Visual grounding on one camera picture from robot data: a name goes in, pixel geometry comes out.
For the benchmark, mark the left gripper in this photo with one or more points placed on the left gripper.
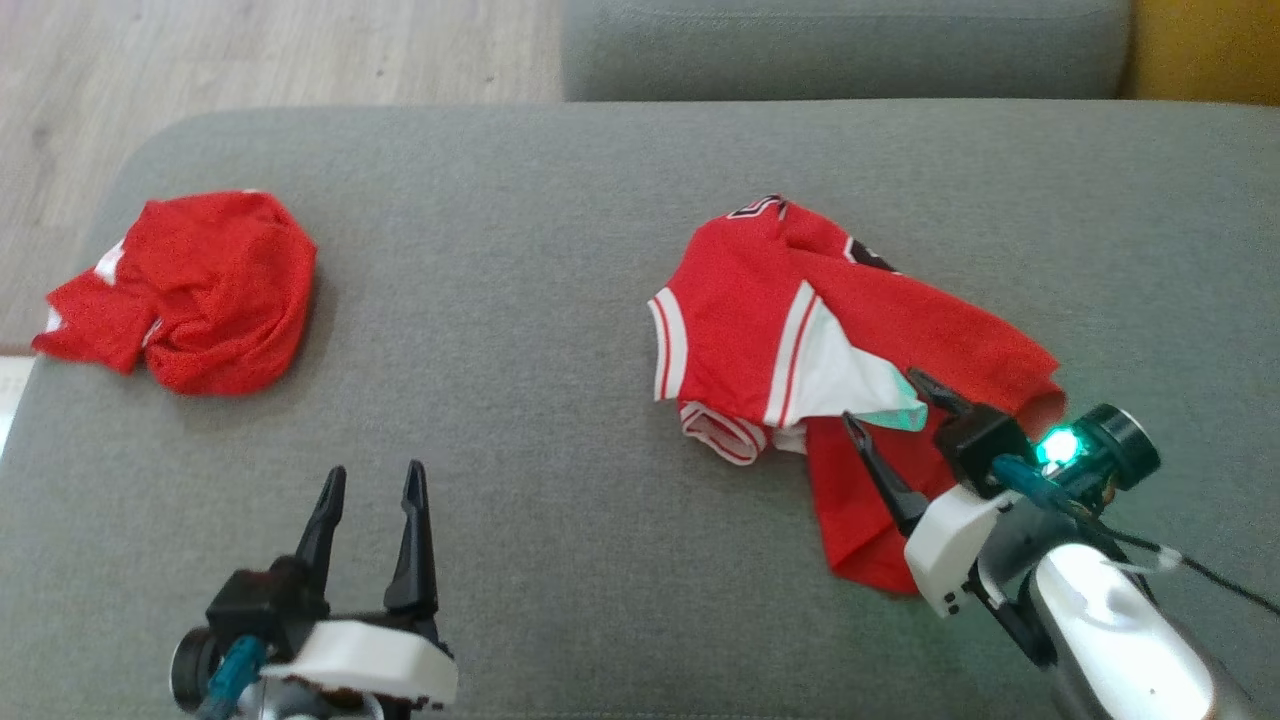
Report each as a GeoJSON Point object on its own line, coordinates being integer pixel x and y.
{"type": "Point", "coordinates": [370, 660]}

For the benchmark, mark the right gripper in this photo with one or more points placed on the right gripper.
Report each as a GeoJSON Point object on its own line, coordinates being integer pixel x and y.
{"type": "Point", "coordinates": [950, 550]}

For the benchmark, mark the red jersey with black lettering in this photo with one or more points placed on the red jersey with black lettering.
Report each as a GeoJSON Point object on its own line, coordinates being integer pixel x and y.
{"type": "Point", "coordinates": [740, 300]}

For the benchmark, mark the red mesh garment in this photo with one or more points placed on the red mesh garment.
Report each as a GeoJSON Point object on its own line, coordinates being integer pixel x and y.
{"type": "Point", "coordinates": [220, 290]}

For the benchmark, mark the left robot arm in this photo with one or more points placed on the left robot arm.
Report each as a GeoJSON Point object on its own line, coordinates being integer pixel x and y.
{"type": "Point", "coordinates": [270, 708]}

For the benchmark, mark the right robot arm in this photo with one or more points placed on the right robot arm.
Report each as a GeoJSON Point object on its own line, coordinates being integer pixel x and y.
{"type": "Point", "coordinates": [1110, 640]}

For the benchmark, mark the large grey sofa seat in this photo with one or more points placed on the large grey sofa seat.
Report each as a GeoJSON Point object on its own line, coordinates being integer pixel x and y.
{"type": "Point", "coordinates": [560, 300]}

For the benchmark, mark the grey sofa seat cushion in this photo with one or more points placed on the grey sofa seat cushion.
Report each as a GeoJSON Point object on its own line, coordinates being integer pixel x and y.
{"type": "Point", "coordinates": [850, 50]}

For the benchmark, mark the yellow sofa back cushion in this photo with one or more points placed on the yellow sofa back cushion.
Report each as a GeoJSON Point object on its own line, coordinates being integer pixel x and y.
{"type": "Point", "coordinates": [1210, 45]}

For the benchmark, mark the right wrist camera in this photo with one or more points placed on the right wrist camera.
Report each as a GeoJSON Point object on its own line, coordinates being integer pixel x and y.
{"type": "Point", "coordinates": [1120, 445]}

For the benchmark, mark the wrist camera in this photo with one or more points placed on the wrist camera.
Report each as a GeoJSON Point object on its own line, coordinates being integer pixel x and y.
{"type": "Point", "coordinates": [188, 670]}
{"type": "Point", "coordinates": [1120, 445]}

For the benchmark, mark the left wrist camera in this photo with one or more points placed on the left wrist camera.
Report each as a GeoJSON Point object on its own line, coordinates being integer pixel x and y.
{"type": "Point", "coordinates": [188, 670]}

